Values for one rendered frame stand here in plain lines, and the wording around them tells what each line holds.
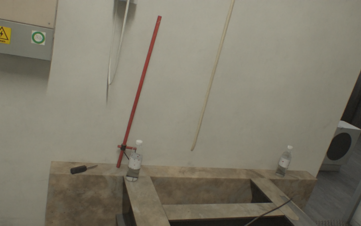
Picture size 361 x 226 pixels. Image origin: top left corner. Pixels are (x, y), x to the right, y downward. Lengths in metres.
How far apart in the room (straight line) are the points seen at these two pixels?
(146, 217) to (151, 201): 0.11
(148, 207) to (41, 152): 0.60
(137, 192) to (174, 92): 0.54
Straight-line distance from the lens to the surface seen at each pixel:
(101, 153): 1.59
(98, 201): 1.61
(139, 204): 1.35
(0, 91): 1.49
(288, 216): 1.65
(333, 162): 4.52
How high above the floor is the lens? 1.46
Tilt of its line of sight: 17 degrees down
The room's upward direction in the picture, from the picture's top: 14 degrees clockwise
